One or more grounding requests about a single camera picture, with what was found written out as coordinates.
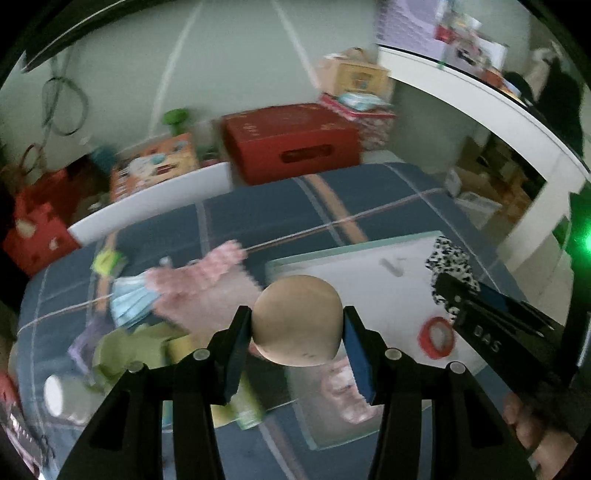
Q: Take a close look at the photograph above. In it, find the white open box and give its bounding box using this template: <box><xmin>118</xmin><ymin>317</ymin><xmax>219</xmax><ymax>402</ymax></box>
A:
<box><xmin>68</xmin><ymin>161</ymin><xmax>235</xmax><ymax>246</ymax></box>

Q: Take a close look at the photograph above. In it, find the green mushroom-shaped toy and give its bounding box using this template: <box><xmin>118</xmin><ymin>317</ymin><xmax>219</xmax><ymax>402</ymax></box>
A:
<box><xmin>161</xmin><ymin>108</ymin><xmax>191</xmax><ymax>137</ymax></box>

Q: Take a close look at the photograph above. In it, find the black and white spotted cloth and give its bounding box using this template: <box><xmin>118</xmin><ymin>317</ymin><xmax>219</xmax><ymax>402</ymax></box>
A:
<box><xmin>425</xmin><ymin>235</ymin><xmax>482</xmax><ymax>306</ymax></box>

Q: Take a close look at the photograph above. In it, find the black wall cable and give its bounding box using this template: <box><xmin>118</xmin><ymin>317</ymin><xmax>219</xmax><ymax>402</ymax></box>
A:
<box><xmin>41</xmin><ymin>55</ymin><xmax>89</xmax><ymax>138</ymax></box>

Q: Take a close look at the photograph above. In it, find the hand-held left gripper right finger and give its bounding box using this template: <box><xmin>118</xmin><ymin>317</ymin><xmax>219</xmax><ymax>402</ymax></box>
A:
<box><xmin>344</xmin><ymin>305</ymin><xmax>539</xmax><ymax>480</ymax></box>

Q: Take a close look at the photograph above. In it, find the blue plaid blanket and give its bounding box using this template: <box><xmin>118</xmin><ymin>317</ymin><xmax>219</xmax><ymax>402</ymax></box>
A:
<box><xmin>9</xmin><ymin>161</ymin><xmax>528</xmax><ymax>480</ymax></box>

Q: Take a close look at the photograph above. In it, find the olive green cloth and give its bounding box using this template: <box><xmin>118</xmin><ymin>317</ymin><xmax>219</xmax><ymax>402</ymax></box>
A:
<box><xmin>92</xmin><ymin>322</ymin><xmax>185</xmax><ymax>385</ymax></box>

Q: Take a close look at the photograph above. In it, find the white tray with green rim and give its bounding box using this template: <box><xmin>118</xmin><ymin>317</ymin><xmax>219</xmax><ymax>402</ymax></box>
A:
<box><xmin>265</xmin><ymin>230</ymin><xmax>511</xmax><ymax>450</ymax></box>

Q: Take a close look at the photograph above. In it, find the green tissue pack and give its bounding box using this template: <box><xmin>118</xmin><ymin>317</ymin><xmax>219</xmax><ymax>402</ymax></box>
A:
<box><xmin>91</xmin><ymin>250</ymin><xmax>126</xmax><ymax>278</ymax></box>

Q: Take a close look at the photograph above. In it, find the beige doll head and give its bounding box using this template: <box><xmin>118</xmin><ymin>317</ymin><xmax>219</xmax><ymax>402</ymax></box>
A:
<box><xmin>253</xmin><ymin>275</ymin><xmax>345</xmax><ymax>367</ymax></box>

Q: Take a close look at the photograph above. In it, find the white desk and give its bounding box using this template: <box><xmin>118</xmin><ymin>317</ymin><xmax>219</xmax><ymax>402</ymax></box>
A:
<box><xmin>378</xmin><ymin>43</ymin><xmax>591</xmax><ymax>280</ymax></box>

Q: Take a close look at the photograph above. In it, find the purple cloth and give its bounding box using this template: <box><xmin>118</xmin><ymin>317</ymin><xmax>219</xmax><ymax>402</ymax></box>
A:
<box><xmin>68</xmin><ymin>322</ymin><xmax>112</xmax><ymax>372</ymax></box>

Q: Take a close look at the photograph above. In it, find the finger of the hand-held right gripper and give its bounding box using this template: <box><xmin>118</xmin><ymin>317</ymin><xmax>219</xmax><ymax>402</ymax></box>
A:
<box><xmin>434</xmin><ymin>273</ymin><xmax>557</xmax><ymax>333</ymax></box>

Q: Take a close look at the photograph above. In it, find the orange toy box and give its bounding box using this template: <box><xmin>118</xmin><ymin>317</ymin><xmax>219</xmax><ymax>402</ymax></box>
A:
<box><xmin>109</xmin><ymin>133</ymin><xmax>200</xmax><ymax>202</ymax></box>

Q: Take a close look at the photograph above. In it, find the red cardboard box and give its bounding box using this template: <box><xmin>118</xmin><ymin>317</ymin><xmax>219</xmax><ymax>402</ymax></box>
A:
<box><xmin>223</xmin><ymin>104</ymin><xmax>362</xmax><ymax>186</ymax></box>

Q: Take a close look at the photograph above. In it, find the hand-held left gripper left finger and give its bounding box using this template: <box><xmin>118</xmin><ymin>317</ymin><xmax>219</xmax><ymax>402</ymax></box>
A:
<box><xmin>55</xmin><ymin>305</ymin><xmax>253</xmax><ymax>480</ymax></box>

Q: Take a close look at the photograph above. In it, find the beige gift box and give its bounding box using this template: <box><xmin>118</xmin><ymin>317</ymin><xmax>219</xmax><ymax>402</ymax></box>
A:
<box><xmin>322</xmin><ymin>48</ymin><xmax>391</xmax><ymax>99</ymax></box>

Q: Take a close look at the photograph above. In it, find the red patterned basket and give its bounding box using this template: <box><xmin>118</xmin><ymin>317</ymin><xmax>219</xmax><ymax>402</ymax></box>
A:
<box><xmin>320</xmin><ymin>92</ymin><xmax>397</xmax><ymax>151</ymax></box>

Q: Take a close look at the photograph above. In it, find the white soft roll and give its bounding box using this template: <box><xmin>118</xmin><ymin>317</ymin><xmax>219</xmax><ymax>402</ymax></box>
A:
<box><xmin>43</xmin><ymin>373</ymin><xmax>95</xmax><ymax>422</ymax></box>

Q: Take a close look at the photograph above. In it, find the pink and white fuzzy sock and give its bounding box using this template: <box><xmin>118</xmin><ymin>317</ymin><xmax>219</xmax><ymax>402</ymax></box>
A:
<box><xmin>321</xmin><ymin>360</ymin><xmax>380</xmax><ymax>424</ymax></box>
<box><xmin>147</xmin><ymin>240</ymin><xmax>260</xmax><ymax>326</ymax></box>

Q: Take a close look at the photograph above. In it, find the red felt bag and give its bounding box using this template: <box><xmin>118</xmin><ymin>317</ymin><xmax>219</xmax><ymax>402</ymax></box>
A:
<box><xmin>2</xmin><ymin>170</ymin><xmax>83</xmax><ymax>278</ymax></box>

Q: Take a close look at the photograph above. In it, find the person's right hand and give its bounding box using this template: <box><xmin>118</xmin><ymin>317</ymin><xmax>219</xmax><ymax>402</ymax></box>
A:
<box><xmin>503</xmin><ymin>392</ymin><xmax>578</xmax><ymax>467</ymax></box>

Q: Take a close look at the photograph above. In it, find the light blue wipes pack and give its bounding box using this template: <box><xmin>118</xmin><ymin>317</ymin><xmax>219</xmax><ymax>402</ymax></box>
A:
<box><xmin>338</xmin><ymin>91</ymin><xmax>385</xmax><ymax>112</ymax></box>

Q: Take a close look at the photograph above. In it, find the blue face mask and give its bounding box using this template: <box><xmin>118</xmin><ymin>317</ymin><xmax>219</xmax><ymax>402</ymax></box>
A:
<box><xmin>110</xmin><ymin>274</ymin><xmax>158</xmax><ymax>329</ymax></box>

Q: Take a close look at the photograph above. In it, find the purple plastic basket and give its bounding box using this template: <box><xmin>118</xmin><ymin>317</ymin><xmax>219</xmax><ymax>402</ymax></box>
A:
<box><xmin>376</xmin><ymin>0</ymin><xmax>445</xmax><ymax>55</ymax></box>

